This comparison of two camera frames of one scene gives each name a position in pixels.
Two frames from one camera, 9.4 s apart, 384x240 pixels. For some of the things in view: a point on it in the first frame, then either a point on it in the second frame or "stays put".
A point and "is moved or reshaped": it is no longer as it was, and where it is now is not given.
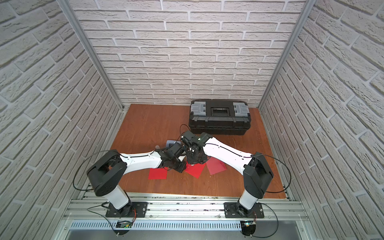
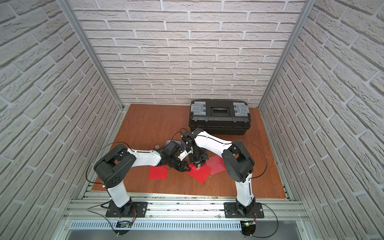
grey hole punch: [173, 143] stays put
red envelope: [196, 169] is moved or reshaped
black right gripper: [200, 153] stays put
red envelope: [215, 165] stays put
